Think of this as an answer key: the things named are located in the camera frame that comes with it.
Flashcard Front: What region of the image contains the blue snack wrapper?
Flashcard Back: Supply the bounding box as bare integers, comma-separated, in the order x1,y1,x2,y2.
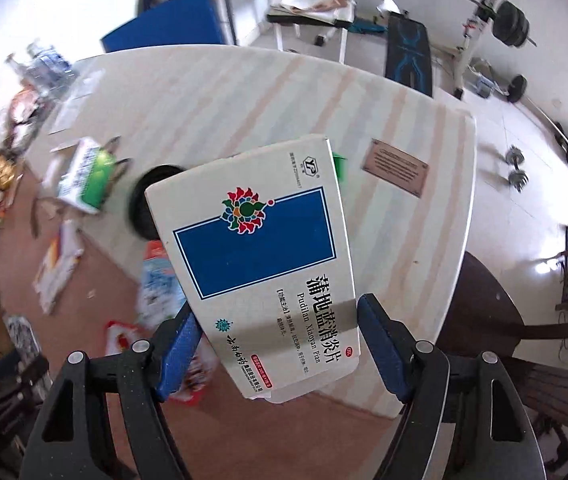
136,240,186,330

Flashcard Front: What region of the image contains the white blue medicine box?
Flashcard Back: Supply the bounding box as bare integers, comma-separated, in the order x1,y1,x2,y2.
146,134,361,404

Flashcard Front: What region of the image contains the red white snack packet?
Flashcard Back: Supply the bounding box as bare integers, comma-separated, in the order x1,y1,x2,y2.
105,321,219,405

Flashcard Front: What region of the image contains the black round coaster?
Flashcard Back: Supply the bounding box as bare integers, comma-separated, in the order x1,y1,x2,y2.
127,165,184,242

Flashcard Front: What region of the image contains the orange white paper packet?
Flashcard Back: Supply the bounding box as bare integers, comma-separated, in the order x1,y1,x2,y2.
33,219,84,315

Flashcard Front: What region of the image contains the brown wooden plaque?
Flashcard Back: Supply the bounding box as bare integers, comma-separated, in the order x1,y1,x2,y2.
362,139,429,197

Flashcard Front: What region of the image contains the dark wooden chair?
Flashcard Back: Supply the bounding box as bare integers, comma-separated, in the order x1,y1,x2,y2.
436,251,568,461

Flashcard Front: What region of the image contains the green white carton box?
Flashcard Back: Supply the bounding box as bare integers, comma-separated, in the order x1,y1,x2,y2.
52,136,132,214

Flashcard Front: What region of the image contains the dumbbell on floor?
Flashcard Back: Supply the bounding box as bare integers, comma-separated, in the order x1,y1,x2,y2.
504,145,529,193

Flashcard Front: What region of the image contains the weight bench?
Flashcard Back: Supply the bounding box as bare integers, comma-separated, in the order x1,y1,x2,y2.
384,13,434,96

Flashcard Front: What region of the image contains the plastic water bottle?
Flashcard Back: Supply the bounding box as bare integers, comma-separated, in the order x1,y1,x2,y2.
5,42,76,99

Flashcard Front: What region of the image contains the blue mat board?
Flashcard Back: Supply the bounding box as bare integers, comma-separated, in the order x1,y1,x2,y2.
100,0,226,53

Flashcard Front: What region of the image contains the barbell with black plates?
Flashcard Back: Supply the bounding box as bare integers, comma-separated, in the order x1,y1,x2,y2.
452,0,568,163

